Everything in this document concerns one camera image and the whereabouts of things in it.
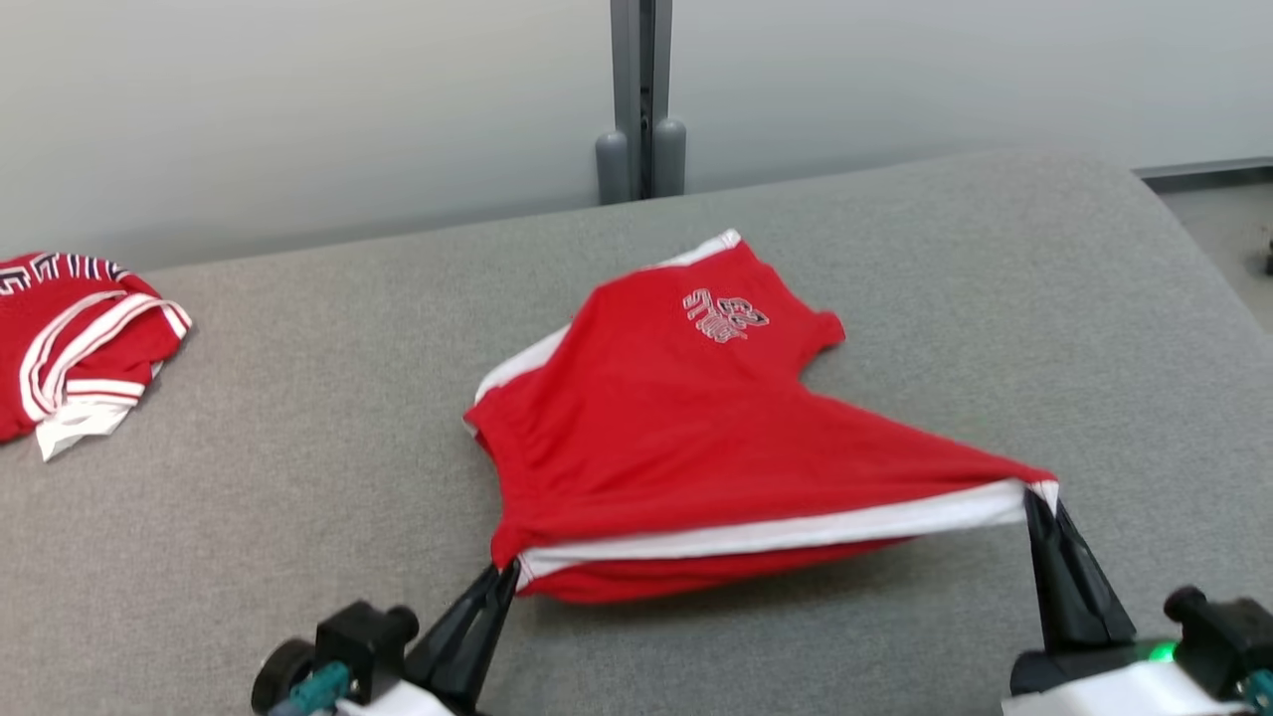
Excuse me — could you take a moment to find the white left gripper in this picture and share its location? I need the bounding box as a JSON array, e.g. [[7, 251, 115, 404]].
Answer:
[[338, 560, 522, 716]]

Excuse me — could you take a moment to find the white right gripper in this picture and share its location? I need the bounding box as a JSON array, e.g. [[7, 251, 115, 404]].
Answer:
[[1002, 491, 1246, 716]]

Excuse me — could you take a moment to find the red shorts white stripe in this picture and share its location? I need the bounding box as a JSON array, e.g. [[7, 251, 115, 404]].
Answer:
[[462, 229, 1060, 605]]

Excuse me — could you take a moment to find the red white basketball jersey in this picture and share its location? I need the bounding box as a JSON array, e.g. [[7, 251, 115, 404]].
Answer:
[[0, 252, 193, 463]]

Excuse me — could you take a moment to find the grey partition base rail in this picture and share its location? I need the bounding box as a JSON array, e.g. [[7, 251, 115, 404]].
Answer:
[[1134, 156, 1273, 192]]

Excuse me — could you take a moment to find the grey partition post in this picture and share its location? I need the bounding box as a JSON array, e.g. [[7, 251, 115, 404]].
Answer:
[[595, 0, 687, 205]]

